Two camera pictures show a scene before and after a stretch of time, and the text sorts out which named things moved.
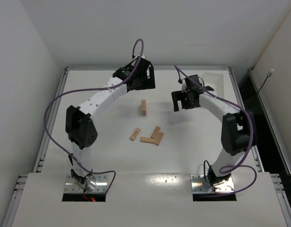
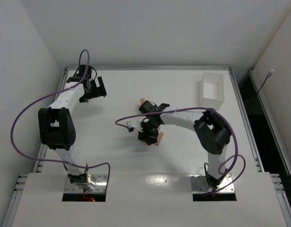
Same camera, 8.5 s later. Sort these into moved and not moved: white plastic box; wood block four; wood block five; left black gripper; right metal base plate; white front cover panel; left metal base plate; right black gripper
Moved: left black gripper; wood block five; right black gripper
Not moved: wood block four; right metal base plate; white plastic box; white front cover panel; left metal base plate
